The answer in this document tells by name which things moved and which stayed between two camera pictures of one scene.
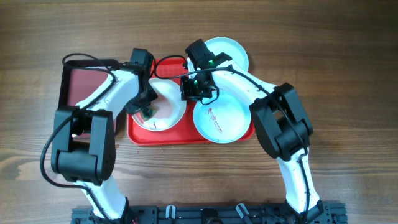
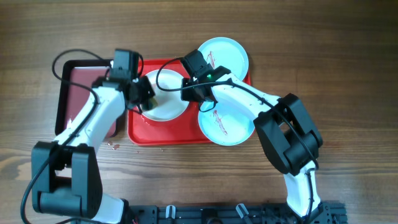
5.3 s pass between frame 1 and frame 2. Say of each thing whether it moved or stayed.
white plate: moved
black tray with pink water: stayed
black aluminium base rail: stayed
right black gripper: stayed
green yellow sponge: moved
